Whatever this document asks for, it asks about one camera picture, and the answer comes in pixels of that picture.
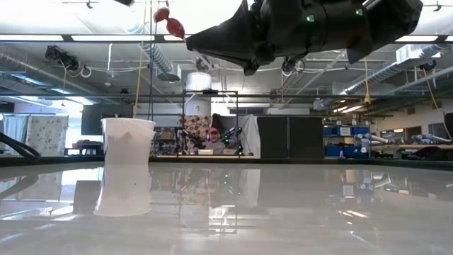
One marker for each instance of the red lollipop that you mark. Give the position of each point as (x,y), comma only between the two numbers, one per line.
(175,27)

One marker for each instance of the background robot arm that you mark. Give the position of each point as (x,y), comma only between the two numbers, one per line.
(193,139)
(231,136)

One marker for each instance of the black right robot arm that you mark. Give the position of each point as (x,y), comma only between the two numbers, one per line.
(371,25)

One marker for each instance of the white cylindrical tank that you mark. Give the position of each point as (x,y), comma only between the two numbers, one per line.
(198,81)

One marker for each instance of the black hanging cloth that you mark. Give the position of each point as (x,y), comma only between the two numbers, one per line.
(219,122)

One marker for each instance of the white hanging cloth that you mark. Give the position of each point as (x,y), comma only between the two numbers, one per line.
(249,131)

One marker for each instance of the brown dotted cloth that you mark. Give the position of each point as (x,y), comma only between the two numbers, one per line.
(194,124)

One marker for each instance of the person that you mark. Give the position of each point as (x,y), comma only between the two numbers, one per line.
(214,141)

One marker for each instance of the blue storage bin shelf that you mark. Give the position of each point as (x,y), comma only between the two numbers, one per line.
(332,131)

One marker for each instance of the long ceiling light strip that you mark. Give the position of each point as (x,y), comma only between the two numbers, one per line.
(106,38)

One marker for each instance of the white air unit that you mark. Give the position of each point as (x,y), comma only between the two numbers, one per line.
(414,53)

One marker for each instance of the white plastic bucket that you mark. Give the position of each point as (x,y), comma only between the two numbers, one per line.
(127,141)

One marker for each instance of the black ceiling device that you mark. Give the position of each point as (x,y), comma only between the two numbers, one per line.
(62,56)

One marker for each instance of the white floral curtain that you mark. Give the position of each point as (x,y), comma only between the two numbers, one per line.
(46,134)

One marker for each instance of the plain pale curtain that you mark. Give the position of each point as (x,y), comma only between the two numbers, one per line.
(14,127)

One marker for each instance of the black curved bar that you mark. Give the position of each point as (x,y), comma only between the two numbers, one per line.
(17,144)

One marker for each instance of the black ceiling camera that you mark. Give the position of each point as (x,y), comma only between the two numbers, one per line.
(290,65)

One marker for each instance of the black metal frame stand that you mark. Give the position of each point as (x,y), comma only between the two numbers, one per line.
(210,91)

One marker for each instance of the silver flexible air duct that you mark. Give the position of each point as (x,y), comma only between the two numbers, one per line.
(157,58)

